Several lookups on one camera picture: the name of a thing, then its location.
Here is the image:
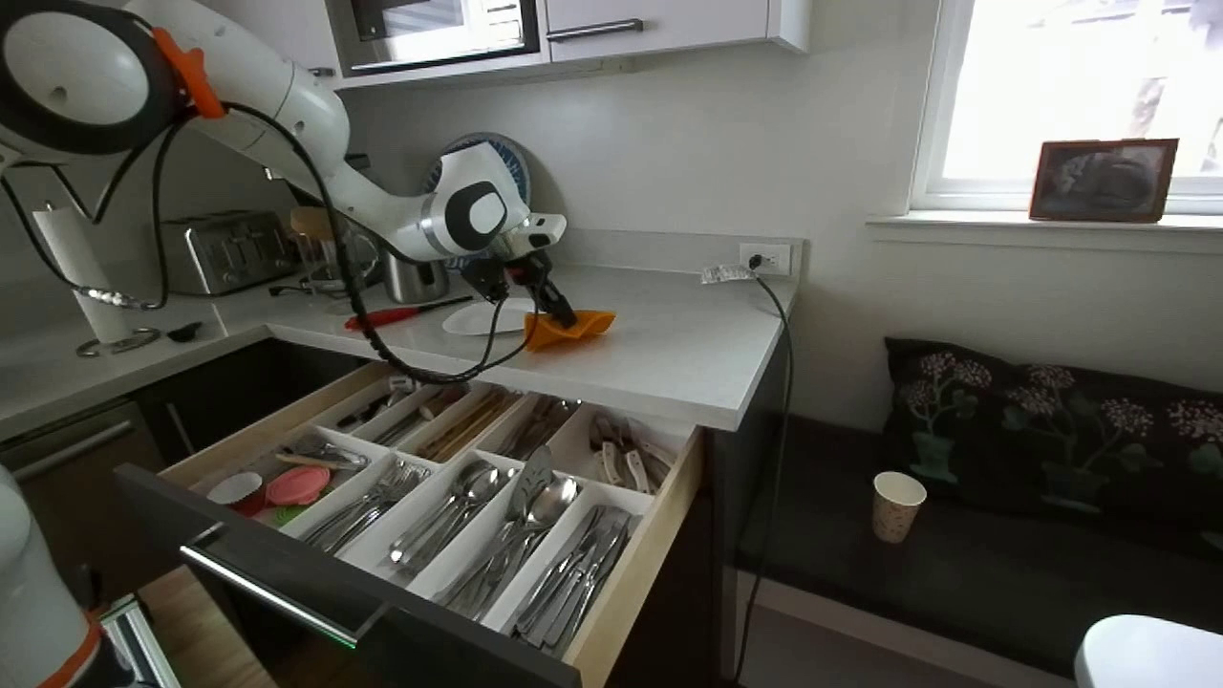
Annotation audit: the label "white wall power outlet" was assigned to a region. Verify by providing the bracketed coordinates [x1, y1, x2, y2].
[734, 240, 796, 284]

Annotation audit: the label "beige paper cup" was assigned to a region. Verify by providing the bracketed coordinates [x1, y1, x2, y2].
[867, 466, 932, 545]

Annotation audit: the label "blue patterned decorative plate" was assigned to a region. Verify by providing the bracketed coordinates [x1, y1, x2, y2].
[482, 130, 538, 223]

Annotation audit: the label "white paper towel roll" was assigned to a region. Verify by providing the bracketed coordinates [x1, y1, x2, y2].
[31, 203, 165, 361]

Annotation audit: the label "built-in microwave oven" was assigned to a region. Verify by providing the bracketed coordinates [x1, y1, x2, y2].
[320, 0, 551, 76]

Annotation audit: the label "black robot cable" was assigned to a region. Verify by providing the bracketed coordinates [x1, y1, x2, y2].
[0, 98, 538, 389]

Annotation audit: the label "pink silicone cup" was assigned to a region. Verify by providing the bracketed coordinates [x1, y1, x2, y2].
[261, 461, 337, 514]

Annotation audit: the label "steel toaster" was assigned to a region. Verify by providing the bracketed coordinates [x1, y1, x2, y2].
[165, 205, 305, 299]

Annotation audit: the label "black bench seat pad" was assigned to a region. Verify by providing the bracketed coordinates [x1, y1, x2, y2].
[734, 417, 1223, 679]

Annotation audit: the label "steel fork bundle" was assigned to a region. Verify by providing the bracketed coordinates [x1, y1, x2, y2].
[303, 456, 430, 554]

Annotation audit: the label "white upper cabinet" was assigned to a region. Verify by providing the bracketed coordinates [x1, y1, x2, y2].
[185, 0, 813, 102]

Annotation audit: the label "steel teaspoon bundle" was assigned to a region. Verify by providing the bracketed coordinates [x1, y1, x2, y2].
[444, 470, 585, 617]

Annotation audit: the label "wooden kitchen drawer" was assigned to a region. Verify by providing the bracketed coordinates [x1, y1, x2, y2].
[111, 361, 708, 688]

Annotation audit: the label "black power cable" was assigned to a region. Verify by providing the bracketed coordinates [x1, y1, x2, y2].
[724, 255, 802, 684]

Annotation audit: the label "dark floral cushion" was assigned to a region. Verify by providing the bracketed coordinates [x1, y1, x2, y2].
[881, 338, 1223, 538]

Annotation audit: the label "wooden utensils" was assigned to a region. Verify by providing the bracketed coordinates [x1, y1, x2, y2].
[416, 386, 514, 466]

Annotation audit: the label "steel spoon bundle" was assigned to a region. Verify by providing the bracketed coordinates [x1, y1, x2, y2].
[380, 456, 520, 575]

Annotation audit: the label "brown picture frame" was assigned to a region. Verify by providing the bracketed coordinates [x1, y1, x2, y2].
[1027, 134, 1180, 227]

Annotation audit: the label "white small table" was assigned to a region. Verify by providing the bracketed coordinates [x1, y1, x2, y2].
[1069, 610, 1223, 688]

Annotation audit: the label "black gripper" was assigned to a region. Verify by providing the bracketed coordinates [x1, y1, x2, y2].
[457, 247, 588, 327]

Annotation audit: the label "white cutlery organizer tray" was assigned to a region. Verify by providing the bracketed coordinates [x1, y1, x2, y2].
[185, 370, 678, 661]

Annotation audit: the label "steel knife bundle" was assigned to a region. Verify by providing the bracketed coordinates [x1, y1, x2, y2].
[510, 502, 638, 655]

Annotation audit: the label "white small cup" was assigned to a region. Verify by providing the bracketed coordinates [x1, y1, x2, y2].
[201, 466, 266, 507]

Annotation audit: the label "bright window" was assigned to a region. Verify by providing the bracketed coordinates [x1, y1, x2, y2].
[913, 0, 1223, 214]

